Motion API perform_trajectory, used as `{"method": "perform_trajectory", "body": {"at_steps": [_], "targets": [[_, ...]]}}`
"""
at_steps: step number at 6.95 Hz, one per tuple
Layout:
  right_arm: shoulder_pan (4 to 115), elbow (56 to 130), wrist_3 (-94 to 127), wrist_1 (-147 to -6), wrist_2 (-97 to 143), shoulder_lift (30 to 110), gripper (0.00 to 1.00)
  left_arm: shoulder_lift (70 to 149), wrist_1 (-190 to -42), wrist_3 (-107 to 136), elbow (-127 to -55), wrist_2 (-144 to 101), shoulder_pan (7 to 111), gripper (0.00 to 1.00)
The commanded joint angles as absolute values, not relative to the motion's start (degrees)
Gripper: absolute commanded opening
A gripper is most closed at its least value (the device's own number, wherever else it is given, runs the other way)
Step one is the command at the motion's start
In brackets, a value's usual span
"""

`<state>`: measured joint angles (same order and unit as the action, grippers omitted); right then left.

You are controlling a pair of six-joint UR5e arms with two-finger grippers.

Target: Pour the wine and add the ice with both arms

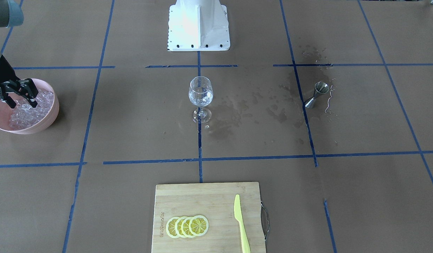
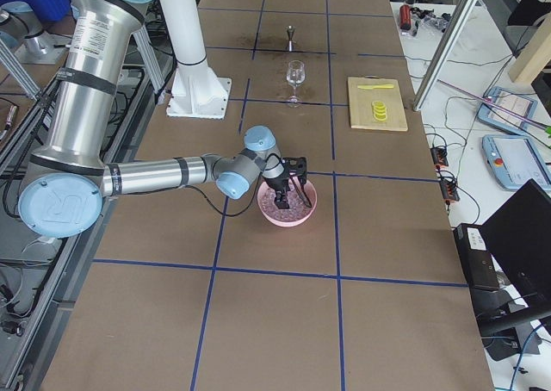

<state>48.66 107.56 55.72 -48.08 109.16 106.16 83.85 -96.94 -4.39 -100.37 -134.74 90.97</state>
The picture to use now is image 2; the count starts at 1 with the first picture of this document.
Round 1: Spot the orange black connector block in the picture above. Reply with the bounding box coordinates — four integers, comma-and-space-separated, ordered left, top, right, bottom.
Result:
430, 146, 449, 170

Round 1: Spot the aluminium frame post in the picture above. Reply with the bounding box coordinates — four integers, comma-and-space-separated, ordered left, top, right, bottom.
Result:
412, 0, 478, 111

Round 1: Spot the black monitor on stand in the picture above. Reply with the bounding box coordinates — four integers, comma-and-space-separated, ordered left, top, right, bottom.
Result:
471, 179, 550, 361

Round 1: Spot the black box device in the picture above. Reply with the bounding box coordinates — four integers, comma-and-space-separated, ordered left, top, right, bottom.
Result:
453, 223, 499, 292

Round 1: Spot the clear ice cubes pile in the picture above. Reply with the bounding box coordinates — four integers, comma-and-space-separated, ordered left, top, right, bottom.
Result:
259, 187, 313, 223

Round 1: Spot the blue teach pendant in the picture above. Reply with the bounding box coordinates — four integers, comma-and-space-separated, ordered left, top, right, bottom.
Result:
476, 86, 537, 135
482, 134, 550, 191

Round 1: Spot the metal reacher grabber stick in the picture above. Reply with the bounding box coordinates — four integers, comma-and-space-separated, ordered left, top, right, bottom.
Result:
437, 79, 550, 135

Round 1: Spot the clear wine glass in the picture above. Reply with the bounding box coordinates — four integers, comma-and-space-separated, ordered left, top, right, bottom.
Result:
286, 60, 306, 108

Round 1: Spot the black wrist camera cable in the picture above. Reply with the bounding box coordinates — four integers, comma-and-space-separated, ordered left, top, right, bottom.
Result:
189, 158, 315, 218

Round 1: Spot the red cylindrical bottle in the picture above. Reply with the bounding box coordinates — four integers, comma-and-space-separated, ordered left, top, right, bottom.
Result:
399, 3, 412, 31

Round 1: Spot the blue teach pendant far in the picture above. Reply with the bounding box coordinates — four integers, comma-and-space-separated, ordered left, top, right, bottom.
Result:
476, 86, 537, 135

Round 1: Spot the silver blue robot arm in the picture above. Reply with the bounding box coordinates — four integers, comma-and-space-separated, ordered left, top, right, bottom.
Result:
17, 0, 290, 238

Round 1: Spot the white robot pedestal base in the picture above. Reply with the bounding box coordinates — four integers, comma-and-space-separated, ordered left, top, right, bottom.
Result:
160, 0, 232, 120

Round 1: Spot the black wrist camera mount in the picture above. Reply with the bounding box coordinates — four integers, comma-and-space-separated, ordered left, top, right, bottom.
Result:
283, 157, 307, 185

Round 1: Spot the pink ribbed bowl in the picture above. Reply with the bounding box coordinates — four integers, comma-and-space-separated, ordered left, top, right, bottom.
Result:
257, 179, 319, 227

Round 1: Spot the bamboo cutting board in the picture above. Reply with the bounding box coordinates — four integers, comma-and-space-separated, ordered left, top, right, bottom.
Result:
347, 77, 408, 132

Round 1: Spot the yellow plastic knife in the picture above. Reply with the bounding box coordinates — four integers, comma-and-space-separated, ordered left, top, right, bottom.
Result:
356, 84, 395, 90

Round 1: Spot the blue teach pendant near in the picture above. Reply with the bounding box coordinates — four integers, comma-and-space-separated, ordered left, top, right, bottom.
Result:
482, 134, 550, 191

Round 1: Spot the steel cocktail jigger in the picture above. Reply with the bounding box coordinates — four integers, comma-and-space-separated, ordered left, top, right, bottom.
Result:
286, 25, 296, 53

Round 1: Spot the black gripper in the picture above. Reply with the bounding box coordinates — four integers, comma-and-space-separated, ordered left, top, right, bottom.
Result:
265, 174, 289, 210

